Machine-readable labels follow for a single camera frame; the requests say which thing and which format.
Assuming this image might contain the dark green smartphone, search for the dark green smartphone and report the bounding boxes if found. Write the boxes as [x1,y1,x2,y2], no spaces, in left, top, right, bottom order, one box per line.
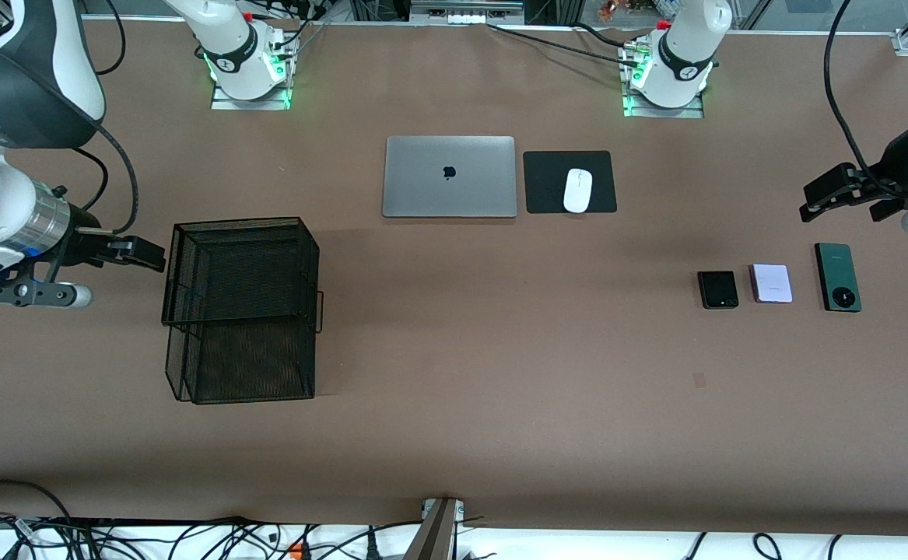
[815,243,863,313]

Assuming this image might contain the lilac white flip phone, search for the lilac white flip phone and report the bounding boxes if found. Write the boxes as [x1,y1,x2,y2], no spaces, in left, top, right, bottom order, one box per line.
[750,264,794,304]

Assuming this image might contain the black flip phone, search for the black flip phone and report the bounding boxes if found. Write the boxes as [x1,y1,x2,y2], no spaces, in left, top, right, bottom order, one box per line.
[697,270,740,310]

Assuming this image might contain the black mesh two-tier tray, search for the black mesh two-tier tray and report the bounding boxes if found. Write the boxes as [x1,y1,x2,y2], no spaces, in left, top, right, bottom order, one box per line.
[161,216,324,405]

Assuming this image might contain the white computer mouse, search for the white computer mouse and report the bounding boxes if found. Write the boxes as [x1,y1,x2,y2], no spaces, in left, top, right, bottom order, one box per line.
[563,168,594,214]

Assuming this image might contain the black mouse pad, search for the black mouse pad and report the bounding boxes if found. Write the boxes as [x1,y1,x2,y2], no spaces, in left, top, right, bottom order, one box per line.
[523,150,618,215]

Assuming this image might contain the silver closed laptop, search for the silver closed laptop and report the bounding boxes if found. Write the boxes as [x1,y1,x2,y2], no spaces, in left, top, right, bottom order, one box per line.
[382,136,517,219]

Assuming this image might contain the white power strip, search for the white power strip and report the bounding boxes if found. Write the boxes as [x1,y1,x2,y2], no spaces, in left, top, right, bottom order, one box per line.
[411,0,525,25]

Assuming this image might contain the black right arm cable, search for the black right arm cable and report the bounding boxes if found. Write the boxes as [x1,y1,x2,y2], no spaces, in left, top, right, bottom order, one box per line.
[0,35,141,234]

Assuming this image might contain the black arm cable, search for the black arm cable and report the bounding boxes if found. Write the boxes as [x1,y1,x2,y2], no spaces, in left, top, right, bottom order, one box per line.
[0,35,141,234]
[824,0,908,199]

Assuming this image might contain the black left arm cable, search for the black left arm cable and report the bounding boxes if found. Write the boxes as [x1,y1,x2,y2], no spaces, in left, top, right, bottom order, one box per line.
[824,0,908,199]

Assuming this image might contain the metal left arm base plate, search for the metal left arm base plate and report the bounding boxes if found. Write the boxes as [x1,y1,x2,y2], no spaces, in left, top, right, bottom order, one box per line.
[623,92,705,119]

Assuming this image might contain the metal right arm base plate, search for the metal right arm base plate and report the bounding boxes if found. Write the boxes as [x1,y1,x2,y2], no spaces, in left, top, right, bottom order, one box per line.
[211,78,293,111]

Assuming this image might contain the black floor cable bundle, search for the black floor cable bundle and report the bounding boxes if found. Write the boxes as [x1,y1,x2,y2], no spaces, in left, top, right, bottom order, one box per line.
[0,513,423,560]

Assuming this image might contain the black cable on table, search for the black cable on table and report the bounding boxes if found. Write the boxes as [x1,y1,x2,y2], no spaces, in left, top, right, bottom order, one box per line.
[487,23,641,67]

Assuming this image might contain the grey metal camera post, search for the grey metal camera post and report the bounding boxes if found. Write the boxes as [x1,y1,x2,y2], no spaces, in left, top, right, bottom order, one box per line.
[403,498,466,560]

